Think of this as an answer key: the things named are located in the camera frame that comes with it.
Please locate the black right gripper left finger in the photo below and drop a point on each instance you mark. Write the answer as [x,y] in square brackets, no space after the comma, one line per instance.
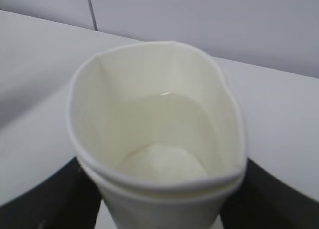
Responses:
[66,200]

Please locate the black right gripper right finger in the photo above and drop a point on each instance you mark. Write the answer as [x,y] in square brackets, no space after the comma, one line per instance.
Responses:
[264,202]

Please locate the white paper cup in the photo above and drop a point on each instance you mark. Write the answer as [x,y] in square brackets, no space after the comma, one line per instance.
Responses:
[157,129]

